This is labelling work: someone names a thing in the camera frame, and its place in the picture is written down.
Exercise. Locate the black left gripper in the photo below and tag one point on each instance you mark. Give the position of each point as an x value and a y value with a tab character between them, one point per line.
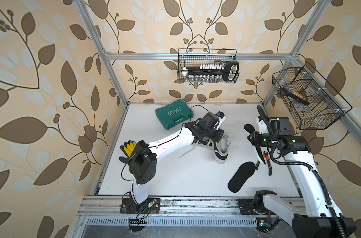
218	132

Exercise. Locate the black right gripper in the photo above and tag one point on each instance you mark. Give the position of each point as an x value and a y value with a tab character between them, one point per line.
255	140

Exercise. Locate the black insole with white edge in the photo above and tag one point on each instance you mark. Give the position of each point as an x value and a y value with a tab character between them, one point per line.
256	140

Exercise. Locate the black white canvas sneaker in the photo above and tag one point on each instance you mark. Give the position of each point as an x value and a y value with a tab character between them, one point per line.
219	149

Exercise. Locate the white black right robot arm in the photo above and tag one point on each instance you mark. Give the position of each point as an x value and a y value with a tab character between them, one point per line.
323	218

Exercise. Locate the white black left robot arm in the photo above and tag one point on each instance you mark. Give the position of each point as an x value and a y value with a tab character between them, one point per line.
142	158

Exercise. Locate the green plastic tool case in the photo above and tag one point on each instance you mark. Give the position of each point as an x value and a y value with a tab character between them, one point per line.
174	114

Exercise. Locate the dark object in right basket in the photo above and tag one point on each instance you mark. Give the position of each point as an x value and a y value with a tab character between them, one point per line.
293	97

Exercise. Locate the socket bit set in basket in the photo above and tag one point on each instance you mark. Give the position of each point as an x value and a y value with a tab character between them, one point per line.
226	72

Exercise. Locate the yellow black work glove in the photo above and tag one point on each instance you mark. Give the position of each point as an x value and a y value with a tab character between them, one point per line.
127	148

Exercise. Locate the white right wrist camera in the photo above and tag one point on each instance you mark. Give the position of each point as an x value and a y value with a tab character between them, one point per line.
263	129

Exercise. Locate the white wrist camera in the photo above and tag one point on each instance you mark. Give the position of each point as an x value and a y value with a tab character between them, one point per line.
221	116
263	129

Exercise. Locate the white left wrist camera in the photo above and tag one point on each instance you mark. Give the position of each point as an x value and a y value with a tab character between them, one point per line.
221	116

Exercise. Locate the black wire basket on right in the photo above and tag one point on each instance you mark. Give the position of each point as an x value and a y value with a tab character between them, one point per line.
327	105

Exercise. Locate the black wire basket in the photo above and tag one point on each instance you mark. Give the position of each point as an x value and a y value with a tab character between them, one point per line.
327	105
195	57

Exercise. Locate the black wire basket at back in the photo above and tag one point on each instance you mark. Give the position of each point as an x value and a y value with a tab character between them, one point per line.
195	57

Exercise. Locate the aluminium frame rail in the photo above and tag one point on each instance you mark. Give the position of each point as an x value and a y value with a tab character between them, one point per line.
170	205

